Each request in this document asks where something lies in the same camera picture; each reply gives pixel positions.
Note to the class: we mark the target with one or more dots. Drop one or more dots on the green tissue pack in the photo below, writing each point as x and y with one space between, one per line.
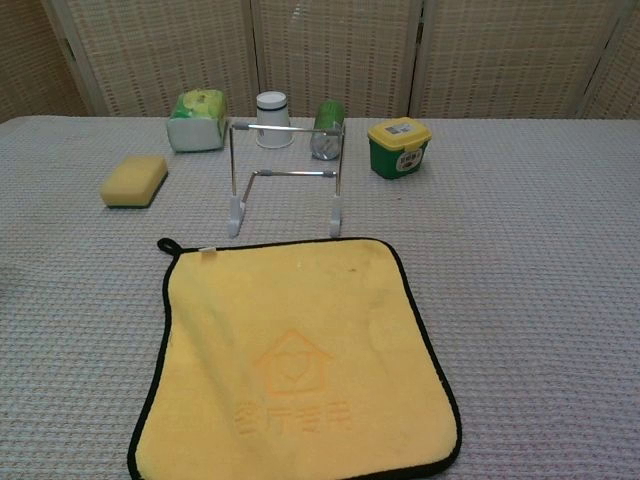
195 125

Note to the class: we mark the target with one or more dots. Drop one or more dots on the yellow sponge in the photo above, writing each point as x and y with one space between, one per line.
132 180

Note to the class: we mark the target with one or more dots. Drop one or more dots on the green tub with yellow lid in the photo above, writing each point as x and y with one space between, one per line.
397 160

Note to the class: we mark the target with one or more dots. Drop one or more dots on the grey waffle tablecloth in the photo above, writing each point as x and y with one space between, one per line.
525 300

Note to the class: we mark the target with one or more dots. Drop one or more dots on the yellow towel with black trim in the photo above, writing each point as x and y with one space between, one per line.
300 325

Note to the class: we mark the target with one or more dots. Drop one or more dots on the white paper cup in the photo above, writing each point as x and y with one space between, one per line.
272 112

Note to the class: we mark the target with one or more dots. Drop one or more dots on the green drink can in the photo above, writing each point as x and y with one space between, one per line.
327 117

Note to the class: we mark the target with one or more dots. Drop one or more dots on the woven folding screen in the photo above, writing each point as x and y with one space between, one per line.
150 50

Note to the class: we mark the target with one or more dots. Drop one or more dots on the silver metal rack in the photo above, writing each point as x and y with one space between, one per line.
235 220

